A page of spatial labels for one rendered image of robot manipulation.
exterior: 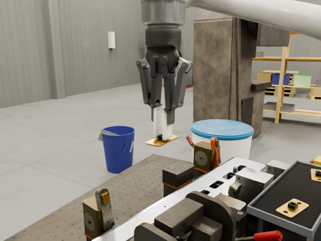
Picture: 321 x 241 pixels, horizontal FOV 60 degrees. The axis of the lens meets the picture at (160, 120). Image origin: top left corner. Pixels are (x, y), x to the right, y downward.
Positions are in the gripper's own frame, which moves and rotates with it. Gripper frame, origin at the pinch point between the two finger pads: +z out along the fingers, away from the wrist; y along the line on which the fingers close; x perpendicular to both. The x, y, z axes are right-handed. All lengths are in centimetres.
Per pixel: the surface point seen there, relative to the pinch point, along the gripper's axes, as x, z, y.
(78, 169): -163, 136, 241
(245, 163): -71, 35, 1
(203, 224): 2.7, 19.6, -12.3
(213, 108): -335, 73, 133
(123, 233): -1.4, 35.5, 14.4
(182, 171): -41, 33, 18
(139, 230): 13.7, 17.7, -3.9
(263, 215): -7.8, 19.6, -21.7
